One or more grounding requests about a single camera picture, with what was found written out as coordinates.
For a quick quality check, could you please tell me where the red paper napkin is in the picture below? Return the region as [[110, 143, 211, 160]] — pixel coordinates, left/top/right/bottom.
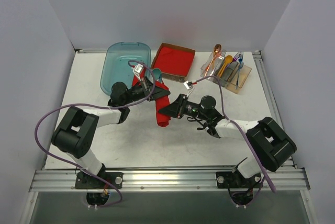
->
[[154, 81, 172, 128]]

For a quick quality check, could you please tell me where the teal plastic spoon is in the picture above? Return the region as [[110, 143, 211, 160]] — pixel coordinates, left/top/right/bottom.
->
[[152, 68, 163, 83]]

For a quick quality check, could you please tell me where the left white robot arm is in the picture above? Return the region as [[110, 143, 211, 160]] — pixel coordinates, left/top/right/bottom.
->
[[51, 77, 171, 188]]

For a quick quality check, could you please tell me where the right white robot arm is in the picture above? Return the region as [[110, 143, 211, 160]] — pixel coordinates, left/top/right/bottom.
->
[[159, 94, 297, 187]]

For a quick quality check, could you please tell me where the rolled red napkin bundle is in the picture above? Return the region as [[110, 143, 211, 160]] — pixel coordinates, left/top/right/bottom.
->
[[131, 73, 143, 87]]

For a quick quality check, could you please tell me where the cardboard napkin box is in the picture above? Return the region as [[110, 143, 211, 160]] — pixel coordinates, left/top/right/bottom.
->
[[150, 42, 196, 84]]

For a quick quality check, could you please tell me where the red napkin stack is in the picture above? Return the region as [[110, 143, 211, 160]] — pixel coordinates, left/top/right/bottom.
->
[[151, 46, 195, 76]]

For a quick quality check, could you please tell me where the teal plastic basin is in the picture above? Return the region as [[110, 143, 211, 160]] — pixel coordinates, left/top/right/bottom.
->
[[100, 42, 151, 96]]

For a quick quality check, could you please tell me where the clear utensil organizer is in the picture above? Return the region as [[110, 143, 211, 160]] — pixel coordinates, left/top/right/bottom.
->
[[200, 52, 252, 94]]

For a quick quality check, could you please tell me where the yellow plastic spoon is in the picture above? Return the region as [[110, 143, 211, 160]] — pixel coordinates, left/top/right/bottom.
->
[[217, 55, 233, 78]]

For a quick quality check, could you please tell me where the silver fork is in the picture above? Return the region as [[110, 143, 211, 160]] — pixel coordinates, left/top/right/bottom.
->
[[216, 49, 226, 62]]

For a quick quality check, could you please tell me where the copper metallic spoon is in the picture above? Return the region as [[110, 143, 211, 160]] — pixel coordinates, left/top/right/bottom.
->
[[205, 43, 222, 75]]

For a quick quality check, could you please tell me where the blue plastic fork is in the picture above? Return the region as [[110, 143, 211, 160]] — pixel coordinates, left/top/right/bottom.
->
[[235, 59, 244, 89]]

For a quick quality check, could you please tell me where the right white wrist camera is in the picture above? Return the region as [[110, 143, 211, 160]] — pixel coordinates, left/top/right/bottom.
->
[[183, 81, 197, 97]]

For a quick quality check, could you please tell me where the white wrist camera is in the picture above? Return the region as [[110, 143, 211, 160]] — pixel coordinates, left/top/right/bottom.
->
[[132, 63, 145, 78], [183, 81, 197, 97]]

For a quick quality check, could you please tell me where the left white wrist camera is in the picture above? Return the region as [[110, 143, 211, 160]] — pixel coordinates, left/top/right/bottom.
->
[[132, 63, 145, 78]]

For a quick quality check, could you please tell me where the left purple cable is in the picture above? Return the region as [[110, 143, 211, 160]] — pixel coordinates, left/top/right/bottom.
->
[[35, 60, 157, 208]]

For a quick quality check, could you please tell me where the purple cable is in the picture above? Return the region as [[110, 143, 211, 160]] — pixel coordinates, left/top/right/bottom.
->
[[193, 75, 277, 205], [35, 60, 157, 208]]

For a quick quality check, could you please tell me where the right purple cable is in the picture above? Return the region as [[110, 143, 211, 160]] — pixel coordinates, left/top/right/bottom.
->
[[193, 75, 277, 205]]

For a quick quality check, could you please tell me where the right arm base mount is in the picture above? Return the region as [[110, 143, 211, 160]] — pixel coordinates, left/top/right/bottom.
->
[[215, 168, 261, 189]]

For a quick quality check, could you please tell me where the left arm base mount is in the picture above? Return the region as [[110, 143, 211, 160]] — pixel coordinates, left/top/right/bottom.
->
[[74, 172, 124, 189]]

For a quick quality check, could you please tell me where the aluminium frame rail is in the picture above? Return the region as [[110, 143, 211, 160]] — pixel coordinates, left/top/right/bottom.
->
[[28, 48, 311, 193]]

